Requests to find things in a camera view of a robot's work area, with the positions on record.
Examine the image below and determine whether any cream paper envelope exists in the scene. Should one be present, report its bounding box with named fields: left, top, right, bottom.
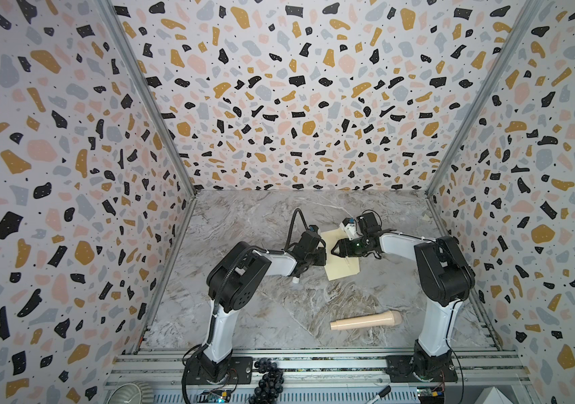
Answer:
left=321, top=229, right=360, bottom=281

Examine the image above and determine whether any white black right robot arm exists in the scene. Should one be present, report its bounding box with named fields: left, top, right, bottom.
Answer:
left=331, top=210, right=475, bottom=381

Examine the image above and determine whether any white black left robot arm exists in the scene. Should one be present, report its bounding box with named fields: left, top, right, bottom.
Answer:
left=181, top=225, right=326, bottom=403

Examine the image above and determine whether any beige toy microphone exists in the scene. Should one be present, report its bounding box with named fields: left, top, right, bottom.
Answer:
left=329, top=311, right=403, bottom=331

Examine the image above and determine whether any black bead cluster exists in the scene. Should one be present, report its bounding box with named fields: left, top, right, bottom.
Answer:
left=247, top=358, right=285, bottom=404

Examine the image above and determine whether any black marker pen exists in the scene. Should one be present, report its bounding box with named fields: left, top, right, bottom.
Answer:
left=365, top=385, right=392, bottom=404

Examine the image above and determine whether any ribbed grey round object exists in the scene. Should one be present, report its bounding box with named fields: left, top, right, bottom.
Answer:
left=107, top=381, right=154, bottom=404

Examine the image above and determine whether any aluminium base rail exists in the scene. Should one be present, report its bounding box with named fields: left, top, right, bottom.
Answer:
left=100, top=348, right=540, bottom=403

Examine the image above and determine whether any aluminium corner post right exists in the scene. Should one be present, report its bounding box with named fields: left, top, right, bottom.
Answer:
left=425, top=0, right=546, bottom=198

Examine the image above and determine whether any aluminium corner post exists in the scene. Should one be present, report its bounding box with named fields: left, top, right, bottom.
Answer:
left=425, top=0, right=546, bottom=198
left=92, top=0, right=197, bottom=198

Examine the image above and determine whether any aluminium corner post left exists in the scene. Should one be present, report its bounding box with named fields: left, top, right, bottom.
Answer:
left=92, top=0, right=197, bottom=198

